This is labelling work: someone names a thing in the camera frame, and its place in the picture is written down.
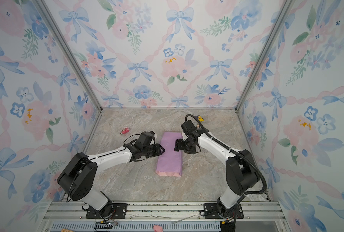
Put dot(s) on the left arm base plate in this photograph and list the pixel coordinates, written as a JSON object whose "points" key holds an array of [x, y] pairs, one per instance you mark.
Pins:
{"points": [[117, 210]]}

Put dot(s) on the red pink toy figure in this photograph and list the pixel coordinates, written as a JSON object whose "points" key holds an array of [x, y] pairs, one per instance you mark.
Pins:
{"points": [[125, 130]]}

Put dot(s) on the grey slotted cable duct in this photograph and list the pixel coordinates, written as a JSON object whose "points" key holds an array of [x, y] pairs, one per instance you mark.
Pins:
{"points": [[135, 226]]}

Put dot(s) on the aluminium corner post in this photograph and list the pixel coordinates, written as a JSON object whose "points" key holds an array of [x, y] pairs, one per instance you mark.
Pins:
{"points": [[52, 25], [280, 20]]}

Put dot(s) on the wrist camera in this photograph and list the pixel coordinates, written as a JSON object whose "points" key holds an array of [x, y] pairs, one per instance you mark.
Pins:
{"points": [[147, 138], [190, 129]]}

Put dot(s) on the pink object front edge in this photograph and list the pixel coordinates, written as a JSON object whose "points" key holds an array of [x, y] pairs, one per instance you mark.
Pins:
{"points": [[157, 228]]}

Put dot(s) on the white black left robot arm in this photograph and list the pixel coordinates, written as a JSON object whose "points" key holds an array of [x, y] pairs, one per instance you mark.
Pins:
{"points": [[78, 176]]}

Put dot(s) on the pink purple wrapping paper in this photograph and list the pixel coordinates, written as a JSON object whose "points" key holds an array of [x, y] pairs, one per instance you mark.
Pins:
{"points": [[170, 163]]}

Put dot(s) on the aluminium corner post left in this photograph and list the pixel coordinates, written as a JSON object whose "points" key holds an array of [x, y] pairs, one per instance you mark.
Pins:
{"points": [[52, 25]]}

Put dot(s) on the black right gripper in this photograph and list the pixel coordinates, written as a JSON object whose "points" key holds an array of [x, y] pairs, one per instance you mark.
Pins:
{"points": [[179, 146]]}

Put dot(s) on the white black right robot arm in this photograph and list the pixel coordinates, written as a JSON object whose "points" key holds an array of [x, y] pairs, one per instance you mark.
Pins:
{"points": [[242, 175]]}

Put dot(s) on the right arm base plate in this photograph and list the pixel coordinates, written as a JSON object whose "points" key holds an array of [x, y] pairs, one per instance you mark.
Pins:
{"points": [[211, 210]]}

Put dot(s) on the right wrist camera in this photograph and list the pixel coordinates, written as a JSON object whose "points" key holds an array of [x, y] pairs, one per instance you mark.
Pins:
{"points": [[190, 129]]}

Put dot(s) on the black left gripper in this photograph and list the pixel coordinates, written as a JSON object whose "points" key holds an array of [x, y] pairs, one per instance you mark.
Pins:
{"points": [[158, 150]]}

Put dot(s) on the aluminium corner post right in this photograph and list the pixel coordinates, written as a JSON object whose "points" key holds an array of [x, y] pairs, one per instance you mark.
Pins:
{"points": [[280, 20]]}

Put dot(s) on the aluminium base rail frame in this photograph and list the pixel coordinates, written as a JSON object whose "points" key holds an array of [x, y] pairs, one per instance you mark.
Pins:
{"points": [[258, 216]]}

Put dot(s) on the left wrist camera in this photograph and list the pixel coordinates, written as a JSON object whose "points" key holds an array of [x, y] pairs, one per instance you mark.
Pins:
{"points": [[147, 138]]}

